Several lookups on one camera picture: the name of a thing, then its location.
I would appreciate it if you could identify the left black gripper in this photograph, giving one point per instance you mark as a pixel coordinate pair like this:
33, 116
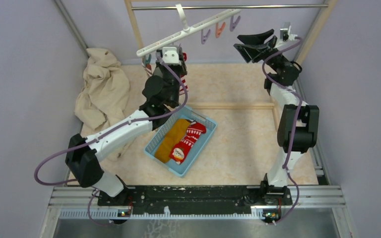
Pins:
183, 67

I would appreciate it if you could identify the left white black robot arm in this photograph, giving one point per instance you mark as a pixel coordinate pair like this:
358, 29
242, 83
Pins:
84, 154

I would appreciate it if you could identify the teal clothes clip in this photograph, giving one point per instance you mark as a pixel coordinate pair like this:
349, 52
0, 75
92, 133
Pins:
146, 60

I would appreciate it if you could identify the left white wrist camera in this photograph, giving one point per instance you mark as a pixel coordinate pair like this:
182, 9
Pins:
170, 55

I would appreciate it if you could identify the wooden clothes rack frame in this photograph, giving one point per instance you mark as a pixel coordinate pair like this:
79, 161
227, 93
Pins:
226, 89

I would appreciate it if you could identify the grey striped-cuff sock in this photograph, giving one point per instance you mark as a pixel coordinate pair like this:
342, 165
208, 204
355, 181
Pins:
148, 69

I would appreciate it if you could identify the metal rack rod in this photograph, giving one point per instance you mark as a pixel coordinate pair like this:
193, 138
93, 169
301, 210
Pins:
271, 6

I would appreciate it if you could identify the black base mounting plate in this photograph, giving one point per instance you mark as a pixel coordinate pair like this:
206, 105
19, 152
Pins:
197, 200

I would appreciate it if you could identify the blue plastic basket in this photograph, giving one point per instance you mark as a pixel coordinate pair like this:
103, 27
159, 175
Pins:
189, 114

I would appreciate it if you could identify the red white striped sock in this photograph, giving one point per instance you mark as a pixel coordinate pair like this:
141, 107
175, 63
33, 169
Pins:
184, 89

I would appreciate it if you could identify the mustard yellow sock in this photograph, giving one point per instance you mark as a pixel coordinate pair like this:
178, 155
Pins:
172, 137

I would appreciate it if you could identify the white plastic clip hanger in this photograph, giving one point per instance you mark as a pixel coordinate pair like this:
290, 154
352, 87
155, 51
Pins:
187, 29

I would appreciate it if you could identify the salmon clothes clip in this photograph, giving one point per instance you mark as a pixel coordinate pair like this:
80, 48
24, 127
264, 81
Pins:
219, 28

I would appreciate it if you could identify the beige crumpled cloth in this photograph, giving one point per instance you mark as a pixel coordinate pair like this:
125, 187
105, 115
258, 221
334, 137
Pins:
104, 99

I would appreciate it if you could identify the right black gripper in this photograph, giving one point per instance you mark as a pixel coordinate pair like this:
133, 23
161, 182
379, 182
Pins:
252, 52

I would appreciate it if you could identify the purple clothes clip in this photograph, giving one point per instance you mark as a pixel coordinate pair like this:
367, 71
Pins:
234, 21
204, 36

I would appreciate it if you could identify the red Santa Christmas sock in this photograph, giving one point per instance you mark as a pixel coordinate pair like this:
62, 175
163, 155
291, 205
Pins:
181, 150

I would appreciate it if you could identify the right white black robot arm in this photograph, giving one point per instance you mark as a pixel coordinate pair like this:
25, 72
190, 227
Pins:
298, 125

